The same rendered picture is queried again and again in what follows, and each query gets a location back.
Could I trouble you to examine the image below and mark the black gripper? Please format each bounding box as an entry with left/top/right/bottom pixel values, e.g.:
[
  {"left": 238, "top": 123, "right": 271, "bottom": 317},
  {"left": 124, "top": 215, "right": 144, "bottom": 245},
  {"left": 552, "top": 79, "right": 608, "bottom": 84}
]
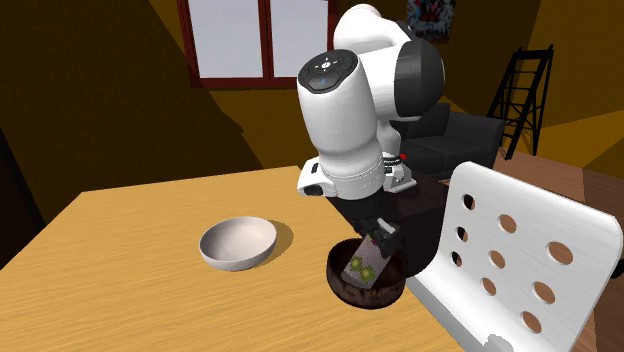
[{"left": 333, "top": 192, "right": 403, "bottom": 260}]

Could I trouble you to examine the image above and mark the grey card with green flowers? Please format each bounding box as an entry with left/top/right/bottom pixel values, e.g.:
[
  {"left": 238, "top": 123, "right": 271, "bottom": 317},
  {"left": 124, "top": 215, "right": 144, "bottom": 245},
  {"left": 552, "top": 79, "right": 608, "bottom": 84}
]
[{"left": 340, "top": 232, "right": 392, "bottom": 289}]

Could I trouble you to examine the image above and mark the dark robot stand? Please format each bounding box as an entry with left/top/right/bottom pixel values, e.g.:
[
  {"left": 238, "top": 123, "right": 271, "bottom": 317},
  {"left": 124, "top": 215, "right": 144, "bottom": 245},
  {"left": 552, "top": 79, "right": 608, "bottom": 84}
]
[{"left": 379, "top": 171, "right": 451, "bottom": 280}]

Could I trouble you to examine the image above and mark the dark brown bowl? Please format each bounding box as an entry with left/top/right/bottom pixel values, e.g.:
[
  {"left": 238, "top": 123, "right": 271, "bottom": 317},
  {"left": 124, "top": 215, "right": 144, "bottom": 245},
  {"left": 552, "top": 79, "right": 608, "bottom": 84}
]
[{"left": 325, "top": 237, "right": 409, "bottom": 311}]

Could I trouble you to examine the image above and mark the black sofa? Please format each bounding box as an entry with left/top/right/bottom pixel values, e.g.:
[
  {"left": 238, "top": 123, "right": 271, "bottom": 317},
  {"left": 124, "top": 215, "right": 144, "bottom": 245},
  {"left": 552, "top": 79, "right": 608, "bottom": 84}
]
[{"left": 389, "top": 101, "right": 507, "bottom": 182}]

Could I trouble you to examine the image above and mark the white chair with round holes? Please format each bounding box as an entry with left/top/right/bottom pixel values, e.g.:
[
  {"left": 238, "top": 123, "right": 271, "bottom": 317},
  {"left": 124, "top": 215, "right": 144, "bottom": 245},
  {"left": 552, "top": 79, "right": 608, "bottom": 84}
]
[{"left": 406, "top": 160, "right": 624, "bottom": 352}]

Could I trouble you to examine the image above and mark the white bowl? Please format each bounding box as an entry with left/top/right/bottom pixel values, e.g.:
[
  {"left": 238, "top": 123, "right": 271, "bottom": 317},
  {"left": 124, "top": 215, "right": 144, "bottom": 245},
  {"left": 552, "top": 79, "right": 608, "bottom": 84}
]
[{"left": 198, "top": 215, "right": 279, "bottom": 273}]

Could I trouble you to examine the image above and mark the black ladder shelf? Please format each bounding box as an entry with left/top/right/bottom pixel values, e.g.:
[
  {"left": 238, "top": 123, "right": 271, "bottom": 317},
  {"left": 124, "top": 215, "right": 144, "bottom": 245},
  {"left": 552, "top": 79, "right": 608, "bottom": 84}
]
[{"left": 486, "top": 44, "right": 556, "bottom": 162}]

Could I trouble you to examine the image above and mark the red framed window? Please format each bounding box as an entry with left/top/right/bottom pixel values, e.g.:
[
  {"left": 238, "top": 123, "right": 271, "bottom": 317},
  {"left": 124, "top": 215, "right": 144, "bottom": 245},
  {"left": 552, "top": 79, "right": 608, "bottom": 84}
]
[{"left": 175, "top": 0, "right": 340, "bottom": 90}]

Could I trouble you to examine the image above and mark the colourful wall picture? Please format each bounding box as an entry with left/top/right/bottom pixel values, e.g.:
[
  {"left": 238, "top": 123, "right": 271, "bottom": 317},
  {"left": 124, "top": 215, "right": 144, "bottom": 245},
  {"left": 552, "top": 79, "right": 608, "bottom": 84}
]
[{"left": 404, "top": 0, "right": 457, "bottom": 45}]

